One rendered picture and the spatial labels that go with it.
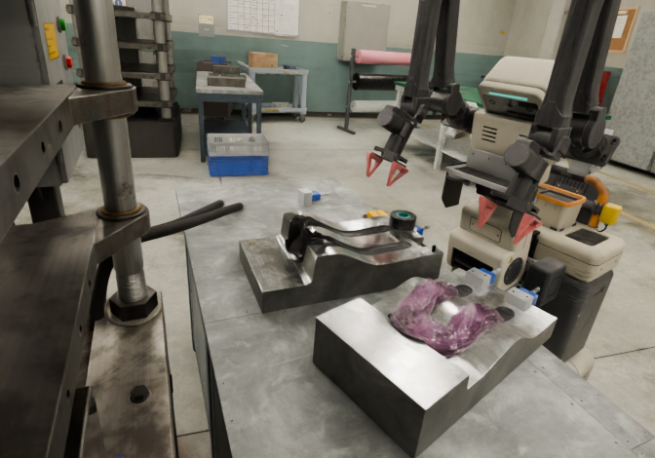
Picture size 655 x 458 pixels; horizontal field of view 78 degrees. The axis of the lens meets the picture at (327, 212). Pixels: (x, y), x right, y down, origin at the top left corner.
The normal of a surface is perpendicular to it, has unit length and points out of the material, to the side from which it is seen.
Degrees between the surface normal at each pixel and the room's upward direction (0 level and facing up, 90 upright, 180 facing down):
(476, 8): 90
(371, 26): 90
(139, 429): 0
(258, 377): 0
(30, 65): 90
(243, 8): 90
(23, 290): 0
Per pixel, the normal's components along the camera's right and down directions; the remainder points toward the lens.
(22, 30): 0.38, 0.40
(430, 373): 0.07, -0.91
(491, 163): -0.81, 0.18
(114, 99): 0.97, 0.17
